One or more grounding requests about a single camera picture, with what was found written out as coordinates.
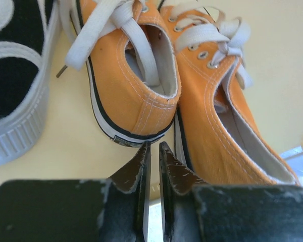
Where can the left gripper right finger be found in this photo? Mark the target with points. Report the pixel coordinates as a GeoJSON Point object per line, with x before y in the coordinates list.
{"type": "Point", "coordinates": [193, 210]}

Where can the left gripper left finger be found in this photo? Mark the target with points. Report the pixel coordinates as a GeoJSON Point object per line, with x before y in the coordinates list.
{"type": "Point", "coordinates": [110, 209]}

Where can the orange canvas sneaker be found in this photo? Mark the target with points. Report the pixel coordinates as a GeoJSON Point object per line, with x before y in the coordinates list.
{"type": "Point", "coordinates": [132, 70]}
{"type": "Point", "coordinates": [215, 133]}

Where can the black white sneaker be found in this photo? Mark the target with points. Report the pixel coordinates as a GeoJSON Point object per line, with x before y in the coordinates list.
{"type": "Point", "coordinates": [28, 33]}

